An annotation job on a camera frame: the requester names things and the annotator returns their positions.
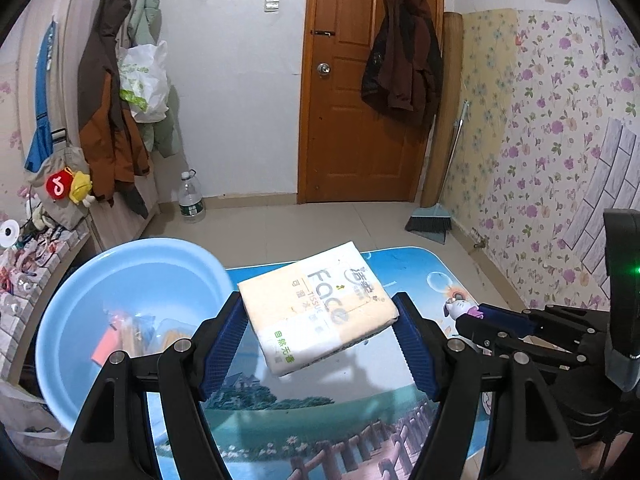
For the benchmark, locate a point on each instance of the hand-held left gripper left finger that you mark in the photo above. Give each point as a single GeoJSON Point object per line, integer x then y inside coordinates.
{"type": "Point", "coordinates": [222, 345]}

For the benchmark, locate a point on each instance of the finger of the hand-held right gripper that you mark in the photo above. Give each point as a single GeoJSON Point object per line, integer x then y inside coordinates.
{"type": "Point", "coordinates": [505, 317]}
{"type": "Point", "coordinates": [500, 344]}

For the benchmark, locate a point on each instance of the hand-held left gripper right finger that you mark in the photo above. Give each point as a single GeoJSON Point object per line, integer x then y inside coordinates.
{"type": "Point", "coordinates": [417, 345]}

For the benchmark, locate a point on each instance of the light blue plastic basin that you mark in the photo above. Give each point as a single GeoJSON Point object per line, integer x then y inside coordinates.
{"type": "Point", "coordinates": [165, 280]}

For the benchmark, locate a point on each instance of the cream tissue pack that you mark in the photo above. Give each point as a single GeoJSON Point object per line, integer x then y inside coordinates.
{"type": "Point", "coordinates": [310, 305]}

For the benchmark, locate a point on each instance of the scenery print desktop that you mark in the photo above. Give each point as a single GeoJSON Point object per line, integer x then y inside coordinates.
{"type": "Point", "coordinates": [320, 410]}

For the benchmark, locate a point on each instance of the clear box of toothpicks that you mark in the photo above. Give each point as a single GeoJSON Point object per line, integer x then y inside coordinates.
{"type": "Point", "coordinates": [172, 335]}

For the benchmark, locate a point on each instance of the orange red packet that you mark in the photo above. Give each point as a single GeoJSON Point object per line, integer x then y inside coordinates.
{"type": "Point", "coordinates": [107, 347]}

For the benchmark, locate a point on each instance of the grey broom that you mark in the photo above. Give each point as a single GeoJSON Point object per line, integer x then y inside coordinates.
{"type": "Point", "coordinates": [430, 222]}

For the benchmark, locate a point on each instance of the large clear water bottle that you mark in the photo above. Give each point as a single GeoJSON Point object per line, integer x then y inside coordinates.
{"type": "Point", "coordinates": [191, 200]}

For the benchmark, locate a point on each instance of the white tiled shelf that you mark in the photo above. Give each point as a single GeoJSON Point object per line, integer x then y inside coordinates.
{"type": "Point", "coordinates": [20, 320]}

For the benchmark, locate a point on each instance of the yellow plush charm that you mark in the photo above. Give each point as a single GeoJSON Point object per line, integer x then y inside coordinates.
{"type": "Point", "coordinates": [81, 187]}

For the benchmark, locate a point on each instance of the pile of red label packets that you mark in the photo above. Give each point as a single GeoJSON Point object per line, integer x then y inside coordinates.
{"type": "Point", "coordinates": [25, 265]}

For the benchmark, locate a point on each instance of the rolled beige mat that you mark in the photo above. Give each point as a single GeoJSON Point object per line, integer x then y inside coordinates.
{"type": "Point", "coordinates": [442, 110]}

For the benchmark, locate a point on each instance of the pale green jacket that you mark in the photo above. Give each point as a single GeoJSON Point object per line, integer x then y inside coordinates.
{"type": "Point", "coordinates": [165, 135]}

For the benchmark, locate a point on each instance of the brown wooden door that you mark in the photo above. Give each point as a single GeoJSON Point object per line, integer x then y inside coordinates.
{"type": "Point", "coordinates": [350, 135]}

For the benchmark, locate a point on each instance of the red plush charm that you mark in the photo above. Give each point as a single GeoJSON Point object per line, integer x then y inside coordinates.
{"type": "Point", "coordinates": [59, 185]}

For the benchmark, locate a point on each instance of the brown and orange jacket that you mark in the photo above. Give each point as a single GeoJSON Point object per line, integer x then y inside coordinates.
{"type": "Point", "coordinates": [107, 110]}

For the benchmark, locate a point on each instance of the dark brown jacket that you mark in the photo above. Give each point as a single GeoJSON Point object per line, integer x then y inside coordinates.
{"type": "Point", "coordinates": [405, 60]}

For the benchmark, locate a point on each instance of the blue and grey bag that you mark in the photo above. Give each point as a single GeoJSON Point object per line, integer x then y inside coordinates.
{"type": "Point", "coordinates": [42, 135]}

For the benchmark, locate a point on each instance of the white plastic bag green print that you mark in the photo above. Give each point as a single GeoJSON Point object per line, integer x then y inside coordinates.
{"type": "Point", "coordinates": [142, 80]}

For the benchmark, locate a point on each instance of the metal door knob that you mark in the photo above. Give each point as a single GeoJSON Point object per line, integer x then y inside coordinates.
{"type": "Point", "coordinates": [324, 69]}

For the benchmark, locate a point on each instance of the light wood wardrobe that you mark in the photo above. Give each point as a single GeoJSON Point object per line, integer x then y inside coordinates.
{"type": "Point", "coordinates": [75, 10]}

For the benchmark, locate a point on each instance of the grey brick wall panel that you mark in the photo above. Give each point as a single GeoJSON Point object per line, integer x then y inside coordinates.
{"type": "Point", "coordinates": [600, 200]}

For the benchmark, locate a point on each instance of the white round camera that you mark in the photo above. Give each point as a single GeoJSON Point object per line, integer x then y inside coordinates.
{"type": "Point", "coordinates": [9, 233]}

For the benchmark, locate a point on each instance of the white light switch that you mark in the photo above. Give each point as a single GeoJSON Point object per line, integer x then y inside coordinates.
{"type": "Point", "coordinates": [272, 5]}

